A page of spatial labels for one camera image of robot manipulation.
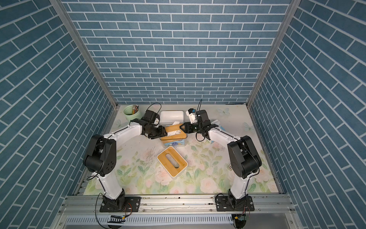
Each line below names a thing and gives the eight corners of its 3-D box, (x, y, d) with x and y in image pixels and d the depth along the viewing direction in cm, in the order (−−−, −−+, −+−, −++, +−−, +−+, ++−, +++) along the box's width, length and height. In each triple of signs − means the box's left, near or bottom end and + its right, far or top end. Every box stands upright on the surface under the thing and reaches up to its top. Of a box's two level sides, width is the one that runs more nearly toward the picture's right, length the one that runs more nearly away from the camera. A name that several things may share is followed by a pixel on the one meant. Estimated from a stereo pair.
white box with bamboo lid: (173, 180, 83) (173, 177, 79) (157, 159, 91) (156, 155, 87) (188, 167, 88) (188, 164, 84) (171, 148, 96) (171, 144, 92)
